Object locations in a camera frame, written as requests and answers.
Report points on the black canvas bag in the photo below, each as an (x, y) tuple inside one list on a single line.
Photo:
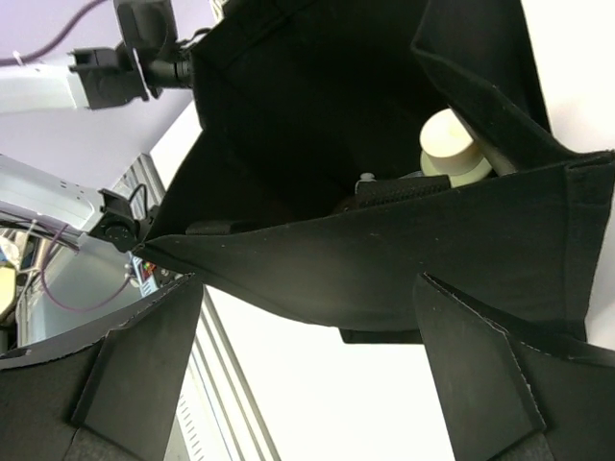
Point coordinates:
[(303, 194)]

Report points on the aluminium rail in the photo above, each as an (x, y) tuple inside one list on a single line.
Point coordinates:
[(217, 416)]

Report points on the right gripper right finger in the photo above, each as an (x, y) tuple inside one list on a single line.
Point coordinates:
[(510, 389)]

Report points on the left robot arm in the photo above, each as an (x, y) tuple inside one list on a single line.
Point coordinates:
[(149, 58)]

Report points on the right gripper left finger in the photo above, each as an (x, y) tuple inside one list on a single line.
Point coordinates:
[(107, 390)]

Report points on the green bottle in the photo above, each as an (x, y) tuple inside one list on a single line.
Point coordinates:
[(448, 149)]

